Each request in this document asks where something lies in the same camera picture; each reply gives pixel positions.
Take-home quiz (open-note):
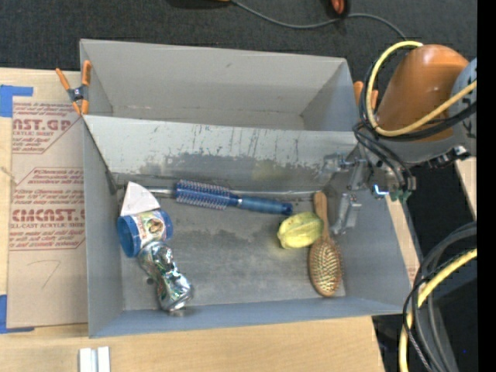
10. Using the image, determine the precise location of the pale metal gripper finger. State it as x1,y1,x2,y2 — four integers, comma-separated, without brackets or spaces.
329,191,364,236
318,152,360,185

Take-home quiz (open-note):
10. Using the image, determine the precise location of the yellow-green toy fruit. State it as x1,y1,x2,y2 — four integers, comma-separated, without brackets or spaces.
276,211,325,250

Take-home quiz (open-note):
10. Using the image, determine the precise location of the wooden paddle hairbrush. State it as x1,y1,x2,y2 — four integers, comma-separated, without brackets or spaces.
307,191,345,298

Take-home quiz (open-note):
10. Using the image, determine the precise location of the grey metal bin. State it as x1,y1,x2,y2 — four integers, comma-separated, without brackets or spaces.
79,39,414,339

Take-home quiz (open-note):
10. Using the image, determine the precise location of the blue round hairbrush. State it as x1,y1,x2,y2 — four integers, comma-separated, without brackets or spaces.
173,179,295,217

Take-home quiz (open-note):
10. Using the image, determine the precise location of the crushed silver printed can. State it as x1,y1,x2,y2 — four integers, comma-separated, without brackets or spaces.
136,242,195,313

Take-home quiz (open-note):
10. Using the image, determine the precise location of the white paper cone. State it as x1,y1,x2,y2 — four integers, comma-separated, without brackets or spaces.
119,181,162,218

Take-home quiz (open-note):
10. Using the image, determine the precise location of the blue-lidded printed canister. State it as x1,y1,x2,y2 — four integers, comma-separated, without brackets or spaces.
115,208,174,259

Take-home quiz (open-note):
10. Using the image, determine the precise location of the brown cardboard board red print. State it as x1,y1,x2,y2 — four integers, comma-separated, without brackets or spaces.
0,67,91,331

